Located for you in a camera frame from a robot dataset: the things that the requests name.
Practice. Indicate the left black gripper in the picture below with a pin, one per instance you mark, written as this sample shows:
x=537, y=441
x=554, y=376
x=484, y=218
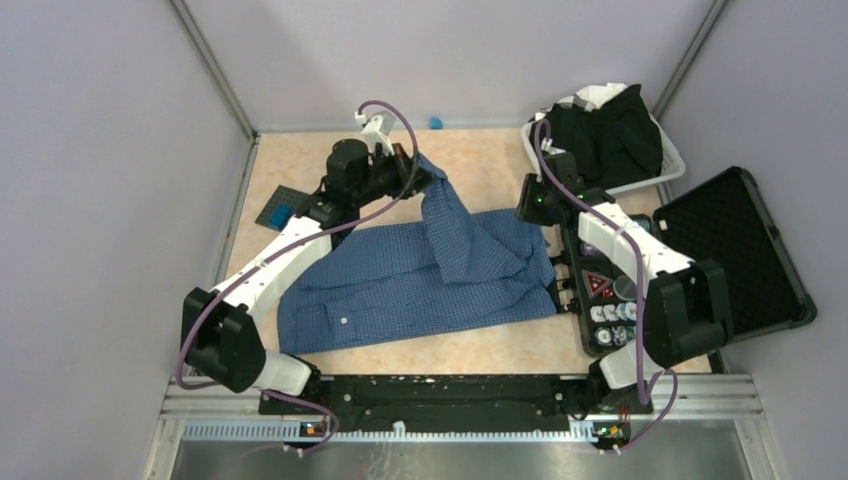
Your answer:
x=398, y=159

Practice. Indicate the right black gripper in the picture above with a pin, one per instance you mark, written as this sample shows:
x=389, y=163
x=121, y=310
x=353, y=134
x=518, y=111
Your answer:
x=525, y=209

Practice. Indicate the blue checkered long sleeve shirt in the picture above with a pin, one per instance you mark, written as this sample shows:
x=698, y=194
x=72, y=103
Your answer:
x=451, y=271

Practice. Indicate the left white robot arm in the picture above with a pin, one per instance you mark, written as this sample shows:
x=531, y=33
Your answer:
x=220, y=337

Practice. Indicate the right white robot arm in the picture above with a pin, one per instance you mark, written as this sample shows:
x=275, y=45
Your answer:
x=682, y=305

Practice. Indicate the dark grey building baseplate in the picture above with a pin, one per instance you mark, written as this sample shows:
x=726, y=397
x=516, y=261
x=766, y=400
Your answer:
x=281, y=195

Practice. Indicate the blue toy brick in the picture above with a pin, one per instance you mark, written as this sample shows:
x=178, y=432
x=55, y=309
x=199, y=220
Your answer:
x=280, y=216

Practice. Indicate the black shirt in basket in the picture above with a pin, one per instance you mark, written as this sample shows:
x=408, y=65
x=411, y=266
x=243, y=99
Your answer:
x=609, y=142

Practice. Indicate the white garment in basket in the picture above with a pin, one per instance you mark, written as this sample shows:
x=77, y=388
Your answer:
x=592, y=97

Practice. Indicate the white plastic laundry basket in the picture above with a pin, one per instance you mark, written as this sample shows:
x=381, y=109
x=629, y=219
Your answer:
x=666, y=159

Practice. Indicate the black poker chip case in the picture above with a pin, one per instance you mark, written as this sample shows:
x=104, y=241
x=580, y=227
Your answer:
x=724, y=219

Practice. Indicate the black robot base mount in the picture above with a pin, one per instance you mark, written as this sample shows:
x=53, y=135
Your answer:
x=469, y=403

